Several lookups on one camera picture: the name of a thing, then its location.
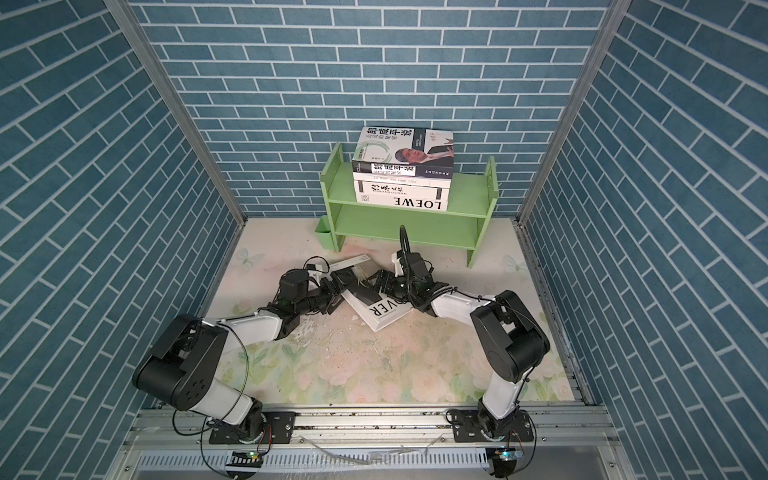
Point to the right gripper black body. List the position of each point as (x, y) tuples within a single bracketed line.
[(395, 288)]

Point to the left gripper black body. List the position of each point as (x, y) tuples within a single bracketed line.
[(324, 297)]

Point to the white magazine with handbag photo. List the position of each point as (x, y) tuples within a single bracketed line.
[(359, 276)]

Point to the white Loewe Foundation book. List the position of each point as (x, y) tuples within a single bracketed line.
[(405, 202)]

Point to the white-backed heritage culture book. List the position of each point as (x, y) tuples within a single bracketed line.
[(395, 189)]

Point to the white booklet with brown bars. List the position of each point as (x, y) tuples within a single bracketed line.
[(400, 179)]

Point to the Chinese book with man portrait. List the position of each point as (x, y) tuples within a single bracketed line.
[(405, 151)]

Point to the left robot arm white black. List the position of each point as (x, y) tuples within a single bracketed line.
[(180, 368)]

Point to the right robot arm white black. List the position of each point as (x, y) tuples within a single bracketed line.
[(513, 342)]

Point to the green two-tier shelf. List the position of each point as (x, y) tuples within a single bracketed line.
[(463, 225)]

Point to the left circuit board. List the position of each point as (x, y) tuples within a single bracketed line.
[(244, 461)]

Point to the circuit board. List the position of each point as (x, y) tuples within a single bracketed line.
[(504, 457), (244, 461)]

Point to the right circuit board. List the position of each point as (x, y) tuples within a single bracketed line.
[(504, 457)]

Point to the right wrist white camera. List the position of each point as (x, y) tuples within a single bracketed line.
[(396, 260)]

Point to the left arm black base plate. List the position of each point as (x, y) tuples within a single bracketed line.
[(266, 428)]

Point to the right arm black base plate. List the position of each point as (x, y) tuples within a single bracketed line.
[(474, 426)]

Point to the white slotted cable duct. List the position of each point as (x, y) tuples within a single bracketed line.
[(312, 460)]

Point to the aluminium front rail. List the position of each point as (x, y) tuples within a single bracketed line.
[(543, 424)]

